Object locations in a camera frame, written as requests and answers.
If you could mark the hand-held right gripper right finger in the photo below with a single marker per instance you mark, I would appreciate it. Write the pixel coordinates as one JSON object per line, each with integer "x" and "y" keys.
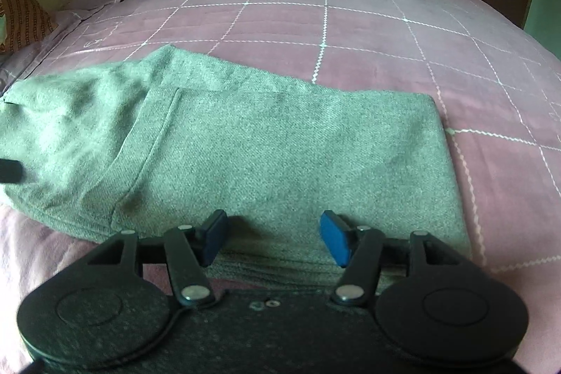
{"x": 335, "y": 236}

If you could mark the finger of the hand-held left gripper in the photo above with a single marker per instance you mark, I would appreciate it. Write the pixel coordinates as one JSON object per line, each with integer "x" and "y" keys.
{"x": 9, "y": 171}

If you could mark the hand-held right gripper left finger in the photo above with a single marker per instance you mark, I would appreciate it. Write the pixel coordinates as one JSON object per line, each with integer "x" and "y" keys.
{"x": 214, "y": 234}

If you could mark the grey pants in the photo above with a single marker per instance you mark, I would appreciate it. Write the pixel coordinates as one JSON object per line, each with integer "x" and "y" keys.
{"x": 263, "y": 146}

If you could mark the orange patterned pillow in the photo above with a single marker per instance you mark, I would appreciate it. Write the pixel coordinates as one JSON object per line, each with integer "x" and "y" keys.
{"x": 24, "y": 21}

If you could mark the pink checked bed sheet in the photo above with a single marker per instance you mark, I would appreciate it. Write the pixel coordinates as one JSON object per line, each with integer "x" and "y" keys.
{"x": 350, "y": 41}

